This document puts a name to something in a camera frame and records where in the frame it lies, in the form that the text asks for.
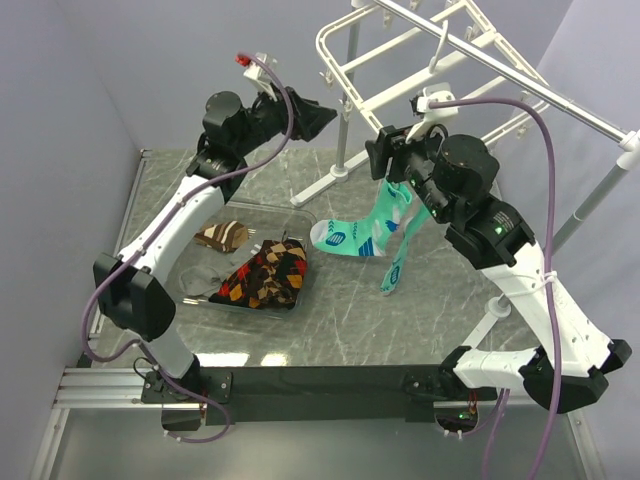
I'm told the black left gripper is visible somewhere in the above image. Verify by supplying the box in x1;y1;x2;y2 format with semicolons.
235;81;338;158

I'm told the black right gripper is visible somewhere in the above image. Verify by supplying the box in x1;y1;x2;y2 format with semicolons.
364;118;454;223

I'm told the teal patterned sock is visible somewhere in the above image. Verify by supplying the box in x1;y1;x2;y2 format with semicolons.
310;180;413;257
380;201;431;295

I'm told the white clip sock hanger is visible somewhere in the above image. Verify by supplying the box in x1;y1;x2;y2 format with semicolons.
315;0;547;169

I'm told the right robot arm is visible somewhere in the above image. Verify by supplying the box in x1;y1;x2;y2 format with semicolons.
365;126;632;414

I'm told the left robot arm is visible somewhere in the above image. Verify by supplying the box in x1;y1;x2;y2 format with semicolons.
93;87;337;402

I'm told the brown white striped sock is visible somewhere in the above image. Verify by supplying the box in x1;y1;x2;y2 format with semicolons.
194;221;249;253

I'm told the brown argyle sock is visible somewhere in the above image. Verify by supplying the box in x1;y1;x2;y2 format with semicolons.
239;239;308;310

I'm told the red black argyle sock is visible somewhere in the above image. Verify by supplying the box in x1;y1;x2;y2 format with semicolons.
208;259;276;309

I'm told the grey sock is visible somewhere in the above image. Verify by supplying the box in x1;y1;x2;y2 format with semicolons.
178;248;258;297

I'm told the silver drying rack stand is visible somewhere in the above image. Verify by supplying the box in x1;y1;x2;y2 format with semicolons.
289;0;640;351

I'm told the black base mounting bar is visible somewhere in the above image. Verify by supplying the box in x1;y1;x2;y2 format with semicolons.
142;364;481;434

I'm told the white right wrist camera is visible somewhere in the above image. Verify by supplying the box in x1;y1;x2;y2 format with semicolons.
406;82;458;143

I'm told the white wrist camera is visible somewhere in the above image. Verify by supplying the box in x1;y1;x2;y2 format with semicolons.
406;82;458;143
235;52;278;96

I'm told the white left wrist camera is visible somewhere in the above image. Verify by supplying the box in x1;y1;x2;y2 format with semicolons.
235;52;278;96

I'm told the aluminium extrusion rail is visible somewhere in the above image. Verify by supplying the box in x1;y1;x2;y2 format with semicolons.
54;368;463;410

